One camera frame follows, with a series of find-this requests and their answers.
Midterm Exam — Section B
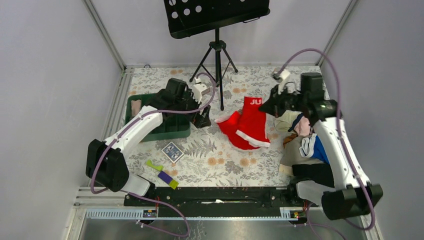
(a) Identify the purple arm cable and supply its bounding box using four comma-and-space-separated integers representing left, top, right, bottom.
90, 72, 218, 238
277, 48, 377, 240

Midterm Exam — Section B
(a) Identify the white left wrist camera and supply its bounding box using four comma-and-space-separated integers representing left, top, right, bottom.
192, 77, 211, 104

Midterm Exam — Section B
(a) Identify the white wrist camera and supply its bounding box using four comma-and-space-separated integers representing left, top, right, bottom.
272, 69, 291, 95
192, 77, 211, 104

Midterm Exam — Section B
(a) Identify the black music stand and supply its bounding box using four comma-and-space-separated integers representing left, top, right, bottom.
163, 0, 270, 111

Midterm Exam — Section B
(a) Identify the lime green plastic piece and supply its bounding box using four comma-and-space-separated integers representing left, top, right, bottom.
146, 160, 164, 172

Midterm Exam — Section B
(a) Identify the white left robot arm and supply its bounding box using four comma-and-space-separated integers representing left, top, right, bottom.
85, 78, 216, 206

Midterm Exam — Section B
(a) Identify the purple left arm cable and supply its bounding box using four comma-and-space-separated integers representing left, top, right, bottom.
90, 72, 218, 238

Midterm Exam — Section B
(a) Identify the purple and green block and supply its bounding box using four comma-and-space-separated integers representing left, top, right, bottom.
157, 171, 179, 190

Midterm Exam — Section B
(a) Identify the green plastic divided tray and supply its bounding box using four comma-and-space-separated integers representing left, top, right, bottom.
124, 93, 191, 142

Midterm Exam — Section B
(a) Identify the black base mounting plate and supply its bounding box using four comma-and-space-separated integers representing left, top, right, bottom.
124, 186, 307, 220

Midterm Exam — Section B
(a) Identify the beige grey garment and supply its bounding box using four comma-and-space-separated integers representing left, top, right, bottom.
279, 136, 324, 176

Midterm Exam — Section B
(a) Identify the pink garment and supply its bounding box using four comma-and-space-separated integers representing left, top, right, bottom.
293, 116, 312, 137

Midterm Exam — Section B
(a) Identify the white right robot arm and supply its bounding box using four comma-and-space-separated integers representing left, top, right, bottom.
259, 72, 383, 226

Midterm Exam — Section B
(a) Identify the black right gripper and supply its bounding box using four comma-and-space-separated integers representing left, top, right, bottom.
258, 83, 307, 119

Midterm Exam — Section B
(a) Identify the brown garment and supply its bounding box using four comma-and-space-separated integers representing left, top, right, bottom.
282, 133, 298, 149

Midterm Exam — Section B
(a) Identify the red underwear white trim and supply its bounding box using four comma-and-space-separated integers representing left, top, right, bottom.
215, 96, 271, 151

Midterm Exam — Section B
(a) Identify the pink rolled cloth in tray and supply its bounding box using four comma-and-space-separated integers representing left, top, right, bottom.
130, 99, 142, 117

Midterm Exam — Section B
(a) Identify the blue playing card box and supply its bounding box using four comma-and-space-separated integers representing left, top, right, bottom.
161, 142, 185, 164

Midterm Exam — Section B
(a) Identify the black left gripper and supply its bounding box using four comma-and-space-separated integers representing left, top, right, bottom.
174, 89, 211, 128

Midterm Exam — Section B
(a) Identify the black garment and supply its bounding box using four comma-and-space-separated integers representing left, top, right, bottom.
292, 163, 334, 188

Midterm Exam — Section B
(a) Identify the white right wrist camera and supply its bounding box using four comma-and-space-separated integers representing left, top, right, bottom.
272, 69, 291, 95

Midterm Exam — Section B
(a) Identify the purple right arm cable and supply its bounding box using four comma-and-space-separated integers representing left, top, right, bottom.
277, 48, 377, 240

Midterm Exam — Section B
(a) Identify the pale yellow-green garment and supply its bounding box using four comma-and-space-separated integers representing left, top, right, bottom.
274, 110, 303, 133

